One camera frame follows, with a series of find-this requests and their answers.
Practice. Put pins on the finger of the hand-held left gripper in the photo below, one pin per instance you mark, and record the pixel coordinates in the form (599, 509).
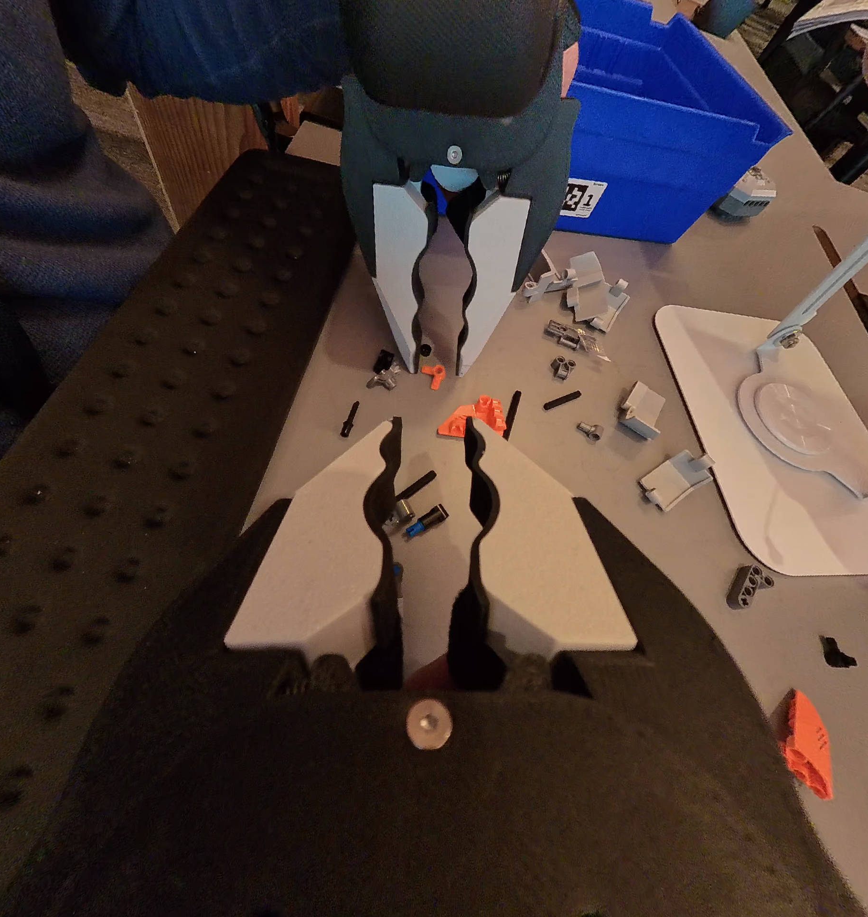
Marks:
(394, 258)
(495, 265)

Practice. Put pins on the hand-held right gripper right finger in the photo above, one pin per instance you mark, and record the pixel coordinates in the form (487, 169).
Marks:
(548, 573)

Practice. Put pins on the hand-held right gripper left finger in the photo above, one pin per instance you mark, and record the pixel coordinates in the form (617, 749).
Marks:
(312, 566)

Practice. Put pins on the small orange connector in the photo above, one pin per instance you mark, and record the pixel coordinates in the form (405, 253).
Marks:
(434, 372)

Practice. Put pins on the person's left forearm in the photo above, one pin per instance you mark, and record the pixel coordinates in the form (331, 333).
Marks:
(226, 43)

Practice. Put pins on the dark grey connector block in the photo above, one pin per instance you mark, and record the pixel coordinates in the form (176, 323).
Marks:
(566, 333)

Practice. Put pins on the grey joint with black pin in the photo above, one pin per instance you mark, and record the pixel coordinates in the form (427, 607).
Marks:
(383, 376)

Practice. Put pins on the dark grey double tube connector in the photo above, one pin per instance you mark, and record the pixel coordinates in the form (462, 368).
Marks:
(563, 367)

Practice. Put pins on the black and blue pin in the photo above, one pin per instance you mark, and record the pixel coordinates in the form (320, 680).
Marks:
(430, 517)

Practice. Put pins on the small clear plastic wrapper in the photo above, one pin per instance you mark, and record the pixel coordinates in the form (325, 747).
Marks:
(597, 347)

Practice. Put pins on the small dark grey pin connector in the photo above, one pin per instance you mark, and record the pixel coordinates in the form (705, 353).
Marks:
(591, 431)

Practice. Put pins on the long black pin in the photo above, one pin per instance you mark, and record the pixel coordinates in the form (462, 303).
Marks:
(349, 421)

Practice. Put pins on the short black axle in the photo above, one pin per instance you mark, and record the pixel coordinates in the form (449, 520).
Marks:
(563, 400)

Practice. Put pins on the light grey flat clip panel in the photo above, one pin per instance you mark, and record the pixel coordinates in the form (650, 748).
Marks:
(674, 480)

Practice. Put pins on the orange wedge panel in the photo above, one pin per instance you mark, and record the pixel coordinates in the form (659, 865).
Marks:
(455, 423)

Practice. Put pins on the light grey boxy panel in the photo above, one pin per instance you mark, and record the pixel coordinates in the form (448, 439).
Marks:
(645, 415)

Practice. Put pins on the dark grey short beam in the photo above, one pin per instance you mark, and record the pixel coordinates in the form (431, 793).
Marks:
(749, 584)

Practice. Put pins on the blue plastic bin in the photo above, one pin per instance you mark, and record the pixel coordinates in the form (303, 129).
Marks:
(656, 143)

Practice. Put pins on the black dimpled foam pad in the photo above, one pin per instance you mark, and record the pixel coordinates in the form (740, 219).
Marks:
(154, 430)

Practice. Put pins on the white book stand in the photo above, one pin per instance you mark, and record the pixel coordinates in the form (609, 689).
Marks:
(706, 358)

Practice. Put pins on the grey toy control hub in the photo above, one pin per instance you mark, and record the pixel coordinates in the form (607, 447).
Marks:
(745, 197)

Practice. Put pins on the small black toy piece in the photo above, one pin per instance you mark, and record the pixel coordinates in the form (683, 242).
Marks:
(835, 653)

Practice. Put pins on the orange curved panel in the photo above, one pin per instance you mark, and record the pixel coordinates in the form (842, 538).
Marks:
(806, 745)

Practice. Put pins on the person's blue clothed torso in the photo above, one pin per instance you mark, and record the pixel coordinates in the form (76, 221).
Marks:
(47, 215)

